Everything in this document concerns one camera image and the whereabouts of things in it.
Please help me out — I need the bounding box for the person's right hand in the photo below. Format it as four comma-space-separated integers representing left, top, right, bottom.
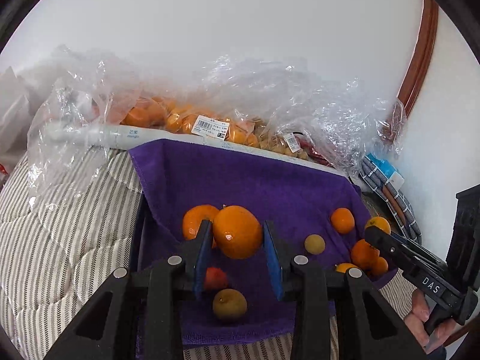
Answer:
403, 289, 457, 353

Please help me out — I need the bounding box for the large orange with stem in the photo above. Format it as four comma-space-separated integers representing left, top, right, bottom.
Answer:
350, 239, 380, 271

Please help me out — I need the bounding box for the blue checked folded cloth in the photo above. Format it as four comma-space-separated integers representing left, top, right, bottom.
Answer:
360, 155, 422, 244

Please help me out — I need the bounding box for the green-yellow fruit centre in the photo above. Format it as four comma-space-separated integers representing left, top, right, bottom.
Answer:
304, 234, 326, 255

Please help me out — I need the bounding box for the green-yellow fruit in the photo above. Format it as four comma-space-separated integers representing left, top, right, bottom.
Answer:
304, 234, 326, 255
212, 289, 247, 320

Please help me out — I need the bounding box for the blue white box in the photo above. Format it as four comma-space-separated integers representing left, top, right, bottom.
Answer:
367, 154, 404, 189

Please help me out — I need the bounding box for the striped bed cover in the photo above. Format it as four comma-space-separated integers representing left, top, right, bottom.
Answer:
0, 145, 418, 360

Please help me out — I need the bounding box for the purple towel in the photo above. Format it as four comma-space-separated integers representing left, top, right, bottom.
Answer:
127, 138, 399, 360

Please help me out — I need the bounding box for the green-yellow fruit front left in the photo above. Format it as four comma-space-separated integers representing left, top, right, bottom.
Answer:
212, 289, 247, 320

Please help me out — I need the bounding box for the small red fruit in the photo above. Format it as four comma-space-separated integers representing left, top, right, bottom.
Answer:
203, 267, 229, 291

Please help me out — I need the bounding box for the clear plastic bag of fruit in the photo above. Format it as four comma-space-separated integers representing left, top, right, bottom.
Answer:
166, 56, 407, 175

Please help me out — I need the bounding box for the white plastic bag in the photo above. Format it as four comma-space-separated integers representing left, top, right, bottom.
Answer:
1, 67, 38, 172

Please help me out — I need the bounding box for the brown wooden frame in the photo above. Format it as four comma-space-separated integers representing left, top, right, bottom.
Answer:
397, 0, 439, 116

